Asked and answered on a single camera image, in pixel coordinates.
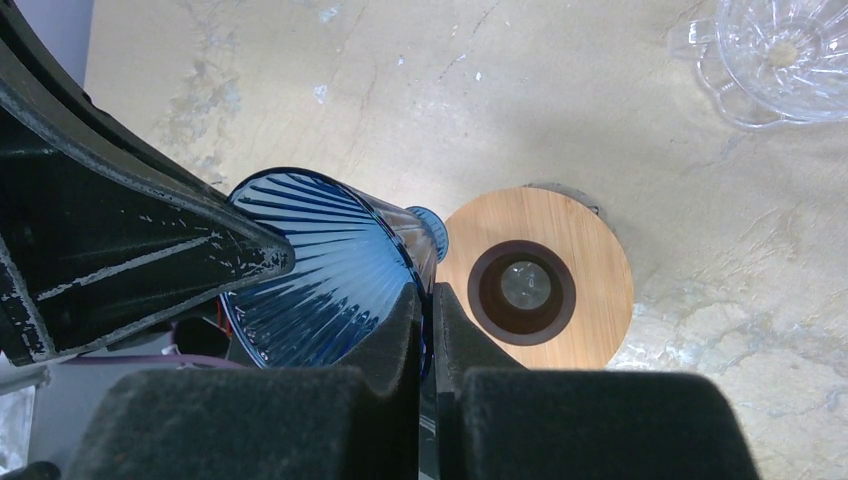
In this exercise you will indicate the glass carafe with handle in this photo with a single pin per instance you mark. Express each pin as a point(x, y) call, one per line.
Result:
point(525, 285)

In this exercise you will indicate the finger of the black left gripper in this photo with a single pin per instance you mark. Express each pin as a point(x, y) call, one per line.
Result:
point(102, 236)

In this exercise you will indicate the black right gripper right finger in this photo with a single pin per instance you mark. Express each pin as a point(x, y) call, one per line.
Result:
point(499, 420)

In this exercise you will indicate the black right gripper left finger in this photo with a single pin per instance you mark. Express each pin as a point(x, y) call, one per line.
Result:
point(357, 419)

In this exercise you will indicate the blue ribbed glass dripper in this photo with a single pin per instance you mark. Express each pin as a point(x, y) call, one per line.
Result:
point(353, 256)

